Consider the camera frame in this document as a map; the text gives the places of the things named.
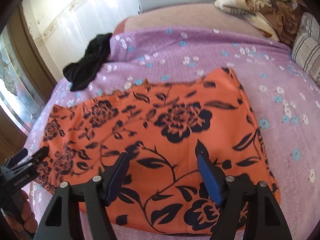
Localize pink mattress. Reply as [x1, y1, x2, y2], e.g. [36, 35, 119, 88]
[113, 3, 277, 41]

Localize orange black floral garment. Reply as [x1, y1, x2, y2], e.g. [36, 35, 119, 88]
[36, 68, 280, 236]

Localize person's left hand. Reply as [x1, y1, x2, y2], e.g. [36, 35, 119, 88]
[4, 190, 38, 239]

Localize frosted glass door panel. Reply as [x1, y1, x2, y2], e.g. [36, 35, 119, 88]
[1, 28, 44, 135]

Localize purple floral bed sheet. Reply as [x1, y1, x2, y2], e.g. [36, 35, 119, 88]
[25, 27, 319, 239]

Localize brown wooden door frame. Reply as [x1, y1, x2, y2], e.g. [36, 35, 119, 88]
[7, 4, 57, 98]

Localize black crumpled garment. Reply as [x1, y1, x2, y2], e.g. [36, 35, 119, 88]
[63, 33, 113, 92]

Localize striped grey pillow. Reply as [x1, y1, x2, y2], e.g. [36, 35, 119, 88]
[292, 12, 320, 86]

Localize brown beige floral blanket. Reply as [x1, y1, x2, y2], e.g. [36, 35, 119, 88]
[214, 0, 308, 46]

